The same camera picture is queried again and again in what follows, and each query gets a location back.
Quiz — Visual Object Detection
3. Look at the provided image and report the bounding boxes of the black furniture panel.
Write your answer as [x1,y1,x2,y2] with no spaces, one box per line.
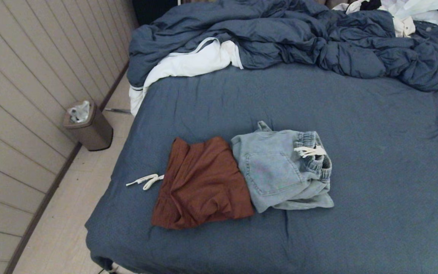
[132,0,181,26]

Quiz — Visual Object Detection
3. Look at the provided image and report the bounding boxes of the light blue denim shorts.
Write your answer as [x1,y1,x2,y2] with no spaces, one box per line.
[230,121,335,213]

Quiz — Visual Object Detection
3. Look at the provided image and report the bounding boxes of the bed with blue sheet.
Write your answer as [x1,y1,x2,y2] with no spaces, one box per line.
[85,63,438,274]

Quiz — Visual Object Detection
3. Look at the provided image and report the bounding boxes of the brown trash bin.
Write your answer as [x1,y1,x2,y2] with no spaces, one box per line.
[62,100,114,151]

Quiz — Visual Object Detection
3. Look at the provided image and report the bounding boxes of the white clothes pile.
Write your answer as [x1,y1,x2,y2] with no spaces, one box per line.
[332,0,438,38]

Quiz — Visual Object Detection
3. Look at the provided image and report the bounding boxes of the black garment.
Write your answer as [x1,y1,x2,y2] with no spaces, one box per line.
[360,0,382,11]

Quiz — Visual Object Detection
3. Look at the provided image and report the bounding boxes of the crumpled blue duvet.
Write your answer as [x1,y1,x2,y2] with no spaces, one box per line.
[127,0,438,92]

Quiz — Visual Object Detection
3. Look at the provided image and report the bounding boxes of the brown shorts with white print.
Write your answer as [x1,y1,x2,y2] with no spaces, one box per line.
[126,136,256,230]

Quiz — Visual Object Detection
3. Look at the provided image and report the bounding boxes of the clear plastic bag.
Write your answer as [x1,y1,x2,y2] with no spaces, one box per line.
[67,100,90,123]

